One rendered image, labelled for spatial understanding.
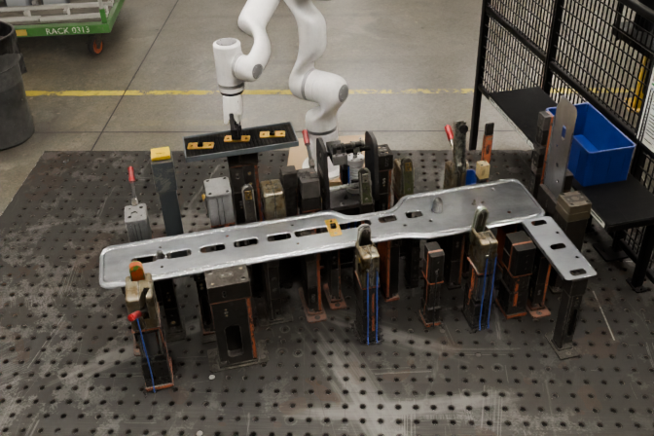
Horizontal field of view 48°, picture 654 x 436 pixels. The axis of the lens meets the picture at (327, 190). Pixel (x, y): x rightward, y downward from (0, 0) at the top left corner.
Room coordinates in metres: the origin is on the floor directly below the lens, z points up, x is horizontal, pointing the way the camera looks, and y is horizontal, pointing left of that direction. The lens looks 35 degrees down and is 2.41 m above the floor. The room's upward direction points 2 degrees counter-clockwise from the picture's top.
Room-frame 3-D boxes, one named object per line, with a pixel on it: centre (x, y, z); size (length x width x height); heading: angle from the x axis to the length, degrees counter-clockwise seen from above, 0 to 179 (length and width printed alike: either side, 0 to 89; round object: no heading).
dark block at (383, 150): (2.08, -0.19, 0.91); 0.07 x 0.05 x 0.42; 12
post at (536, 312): (1.76, -0.66, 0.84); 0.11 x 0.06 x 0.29; 12
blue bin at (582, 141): (2.12, -0.87, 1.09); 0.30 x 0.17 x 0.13; 11
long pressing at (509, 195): (1.81, 0.00, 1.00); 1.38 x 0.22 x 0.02; 102
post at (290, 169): (2.01, 0.12, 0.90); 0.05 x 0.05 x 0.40; 12
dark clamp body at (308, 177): (2.01, 0.06, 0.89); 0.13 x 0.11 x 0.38; 12
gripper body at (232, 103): (2.11, 0.29, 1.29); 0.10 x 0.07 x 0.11; 176
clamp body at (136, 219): (1.86, 0.60, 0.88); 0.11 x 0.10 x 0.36; 12
